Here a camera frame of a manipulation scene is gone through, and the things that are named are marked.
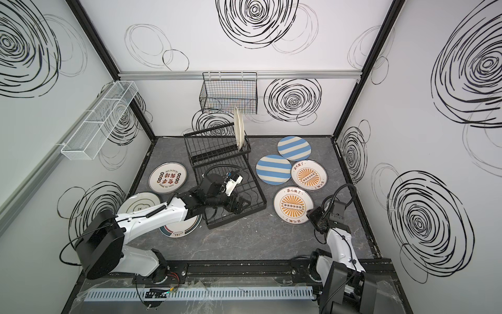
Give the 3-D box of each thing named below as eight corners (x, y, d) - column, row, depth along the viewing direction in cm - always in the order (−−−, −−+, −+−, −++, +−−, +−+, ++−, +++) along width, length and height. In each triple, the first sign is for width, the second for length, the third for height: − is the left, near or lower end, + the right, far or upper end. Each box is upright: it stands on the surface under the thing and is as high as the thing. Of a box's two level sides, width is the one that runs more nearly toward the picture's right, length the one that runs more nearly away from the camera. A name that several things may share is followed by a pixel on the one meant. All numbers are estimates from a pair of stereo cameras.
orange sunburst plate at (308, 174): (293, 190, 99) (293, 188, 97) (288, 162, 111) (289, 159, 109) (330, 190, 99) (331, 188, 97) (322, 162, 111) (323, 159, 109)
